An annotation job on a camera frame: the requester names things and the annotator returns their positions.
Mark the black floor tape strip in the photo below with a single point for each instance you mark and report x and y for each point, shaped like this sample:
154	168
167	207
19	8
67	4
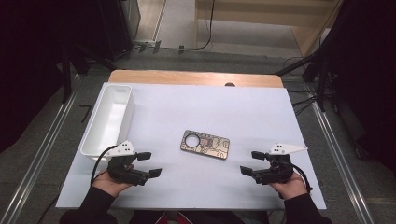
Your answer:
86	112

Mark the white table cover sheet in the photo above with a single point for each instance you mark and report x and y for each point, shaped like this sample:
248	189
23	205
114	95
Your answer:
218	109

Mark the patterned phone case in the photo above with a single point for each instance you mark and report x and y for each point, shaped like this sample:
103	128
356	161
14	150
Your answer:
214	147

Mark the black curtain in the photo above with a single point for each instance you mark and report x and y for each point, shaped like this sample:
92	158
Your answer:
28	62
367	77

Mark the black metal stand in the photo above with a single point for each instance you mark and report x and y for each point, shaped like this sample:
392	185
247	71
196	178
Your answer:
66	77

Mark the black cabinet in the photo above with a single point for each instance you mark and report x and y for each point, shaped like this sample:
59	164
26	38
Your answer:
113	28

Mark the person's left hand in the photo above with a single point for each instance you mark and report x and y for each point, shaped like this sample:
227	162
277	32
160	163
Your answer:
107	184

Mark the black stand with legs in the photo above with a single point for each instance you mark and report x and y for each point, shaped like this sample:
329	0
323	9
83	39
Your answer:
317	68

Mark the metal floor rail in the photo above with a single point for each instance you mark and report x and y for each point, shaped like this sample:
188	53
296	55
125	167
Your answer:
339	158
37	158

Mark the light wooden shelf unit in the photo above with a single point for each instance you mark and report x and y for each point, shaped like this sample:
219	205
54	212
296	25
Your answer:
305	28

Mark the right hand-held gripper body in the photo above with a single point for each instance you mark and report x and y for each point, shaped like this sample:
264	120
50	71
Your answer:
277	171

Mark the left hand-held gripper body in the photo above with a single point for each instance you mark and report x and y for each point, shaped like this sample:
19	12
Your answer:
124	171

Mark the white plastic bin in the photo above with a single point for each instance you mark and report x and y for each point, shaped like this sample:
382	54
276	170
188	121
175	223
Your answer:
109	124

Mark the person's right hand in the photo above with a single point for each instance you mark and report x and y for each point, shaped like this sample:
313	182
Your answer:
289	186

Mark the grey cabinet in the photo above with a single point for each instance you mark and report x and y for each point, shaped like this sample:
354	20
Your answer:
132	18

